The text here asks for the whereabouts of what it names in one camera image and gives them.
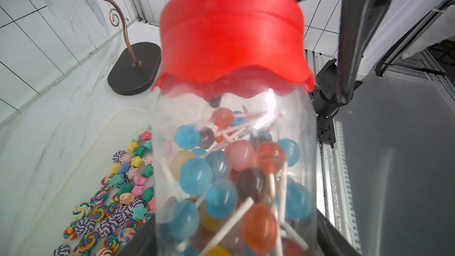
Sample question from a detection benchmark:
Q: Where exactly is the pile of colourful candies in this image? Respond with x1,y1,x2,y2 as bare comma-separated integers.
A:
52,149,156,256

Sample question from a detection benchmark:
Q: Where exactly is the red lid candy jar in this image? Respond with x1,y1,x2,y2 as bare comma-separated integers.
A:
152,0,317,256

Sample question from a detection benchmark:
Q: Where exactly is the pile of star candies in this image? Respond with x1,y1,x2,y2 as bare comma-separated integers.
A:
107,121,155,225

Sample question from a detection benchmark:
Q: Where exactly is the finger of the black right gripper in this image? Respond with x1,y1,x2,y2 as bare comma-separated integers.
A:
336,0,392,106

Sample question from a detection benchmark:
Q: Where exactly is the copper glass rack dark base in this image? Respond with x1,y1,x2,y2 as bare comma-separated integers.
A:
102,0,162,96

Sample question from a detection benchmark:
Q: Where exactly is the white cutting board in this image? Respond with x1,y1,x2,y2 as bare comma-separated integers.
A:
15,108,152,256

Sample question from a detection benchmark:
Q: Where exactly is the pile of round lollipops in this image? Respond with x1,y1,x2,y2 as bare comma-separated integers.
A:
154,101,316,256

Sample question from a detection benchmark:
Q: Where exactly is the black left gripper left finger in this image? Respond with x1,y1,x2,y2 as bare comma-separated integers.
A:
117,216,156,256

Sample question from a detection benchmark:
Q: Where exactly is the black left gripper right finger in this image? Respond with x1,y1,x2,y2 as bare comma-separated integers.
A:
317,210,361,256

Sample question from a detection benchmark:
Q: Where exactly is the clear hanging wine glass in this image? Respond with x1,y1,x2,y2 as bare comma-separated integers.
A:
44,0,110,45

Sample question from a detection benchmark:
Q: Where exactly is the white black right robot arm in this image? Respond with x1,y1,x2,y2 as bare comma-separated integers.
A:
298,0,447,117

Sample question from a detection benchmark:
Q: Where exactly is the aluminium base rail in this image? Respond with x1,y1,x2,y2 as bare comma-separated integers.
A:
316,51,455,256

